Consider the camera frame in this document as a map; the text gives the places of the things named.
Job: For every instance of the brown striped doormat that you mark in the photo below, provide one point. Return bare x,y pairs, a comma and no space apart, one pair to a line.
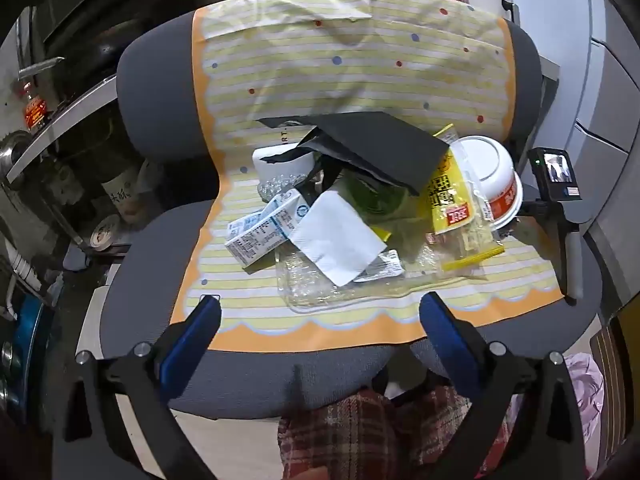
614,355

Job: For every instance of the small printed wrapper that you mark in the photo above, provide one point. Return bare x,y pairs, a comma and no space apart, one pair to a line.
382,267

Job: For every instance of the white instant noodle bowl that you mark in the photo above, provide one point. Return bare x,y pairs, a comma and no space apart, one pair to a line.
492,180

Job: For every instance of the small bin with pink liner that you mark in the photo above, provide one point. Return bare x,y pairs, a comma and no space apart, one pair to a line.
585,390

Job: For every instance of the blue container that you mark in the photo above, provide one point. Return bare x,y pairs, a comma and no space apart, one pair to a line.
30,340

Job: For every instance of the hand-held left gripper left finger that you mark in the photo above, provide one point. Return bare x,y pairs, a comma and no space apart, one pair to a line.
192,340

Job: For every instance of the green plastic wrapper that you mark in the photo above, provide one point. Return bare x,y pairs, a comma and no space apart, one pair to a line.
380,195

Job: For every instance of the grey office chair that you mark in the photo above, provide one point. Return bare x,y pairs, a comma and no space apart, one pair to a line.
150,110

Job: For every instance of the clear plastic packaging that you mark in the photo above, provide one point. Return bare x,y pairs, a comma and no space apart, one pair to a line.
305,285

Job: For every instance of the beige sack with writing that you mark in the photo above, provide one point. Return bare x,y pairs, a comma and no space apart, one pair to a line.
121,195

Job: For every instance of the white paper napkin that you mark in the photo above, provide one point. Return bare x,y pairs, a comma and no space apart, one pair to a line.
335,240

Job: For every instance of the person's plaid pants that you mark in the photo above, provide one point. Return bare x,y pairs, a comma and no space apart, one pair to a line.
360,435

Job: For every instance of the blue and white milk carton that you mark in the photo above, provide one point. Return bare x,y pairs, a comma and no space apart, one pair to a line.
265,232

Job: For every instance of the yellow striped plastic mat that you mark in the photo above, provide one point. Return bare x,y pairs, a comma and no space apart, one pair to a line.
350,75

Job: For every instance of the yellow snack packet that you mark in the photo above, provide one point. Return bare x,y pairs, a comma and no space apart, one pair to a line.
447,195

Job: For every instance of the clear bag with yellow strip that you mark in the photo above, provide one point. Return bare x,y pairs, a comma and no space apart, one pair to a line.
475,245

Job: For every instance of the small action camera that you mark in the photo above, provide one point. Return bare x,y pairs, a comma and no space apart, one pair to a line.
552,170

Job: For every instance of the metal shelf rack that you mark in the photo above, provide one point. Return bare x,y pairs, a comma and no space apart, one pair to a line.
65,120

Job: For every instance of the clear bubble wrap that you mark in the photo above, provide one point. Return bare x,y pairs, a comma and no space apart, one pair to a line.
277,186

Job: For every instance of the white desk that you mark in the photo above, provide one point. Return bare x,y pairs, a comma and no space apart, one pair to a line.
549,67

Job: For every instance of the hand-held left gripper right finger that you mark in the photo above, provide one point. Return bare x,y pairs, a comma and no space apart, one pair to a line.
447,345

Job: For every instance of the white plastic cup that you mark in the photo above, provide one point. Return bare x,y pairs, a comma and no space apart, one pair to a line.
280,160

